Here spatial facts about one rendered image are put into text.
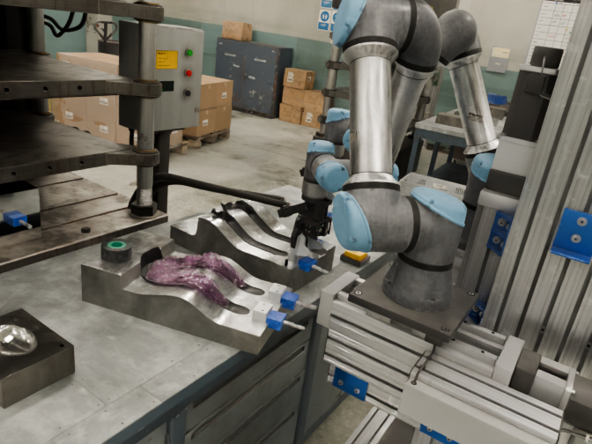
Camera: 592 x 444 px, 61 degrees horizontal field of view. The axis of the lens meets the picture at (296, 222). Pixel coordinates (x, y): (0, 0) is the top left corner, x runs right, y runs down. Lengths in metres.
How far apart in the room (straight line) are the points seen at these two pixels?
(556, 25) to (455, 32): 6.19
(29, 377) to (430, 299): 0.81
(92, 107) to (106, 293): 4.45
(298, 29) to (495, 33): 3.04
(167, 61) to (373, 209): 1.33
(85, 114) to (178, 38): 3.77
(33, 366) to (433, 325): 0.79
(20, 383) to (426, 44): 1.06
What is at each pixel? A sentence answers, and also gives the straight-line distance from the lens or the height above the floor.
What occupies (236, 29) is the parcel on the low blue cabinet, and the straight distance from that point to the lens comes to 8.76.
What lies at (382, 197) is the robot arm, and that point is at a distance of 0.98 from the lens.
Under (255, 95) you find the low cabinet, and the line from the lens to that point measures 8.57.
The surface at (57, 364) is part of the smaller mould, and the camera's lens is 1.18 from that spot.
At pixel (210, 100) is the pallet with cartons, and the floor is 0.54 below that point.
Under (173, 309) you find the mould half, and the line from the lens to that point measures 1.31.
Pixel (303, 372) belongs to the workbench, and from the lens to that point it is 1.83.
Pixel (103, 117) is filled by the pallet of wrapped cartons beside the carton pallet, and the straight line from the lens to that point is 5.65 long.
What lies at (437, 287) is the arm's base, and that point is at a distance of 1.08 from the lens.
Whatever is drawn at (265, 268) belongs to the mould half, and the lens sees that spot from 1.53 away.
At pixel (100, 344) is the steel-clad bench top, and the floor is 0.80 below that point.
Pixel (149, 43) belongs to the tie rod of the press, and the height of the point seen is 1.42.
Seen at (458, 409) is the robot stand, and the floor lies 0.95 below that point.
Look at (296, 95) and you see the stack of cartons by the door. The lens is 8.32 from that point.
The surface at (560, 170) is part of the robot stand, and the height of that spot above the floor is 1.35.
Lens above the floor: 1.56
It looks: 22 degrees down
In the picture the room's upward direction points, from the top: 8 degrees clockwise
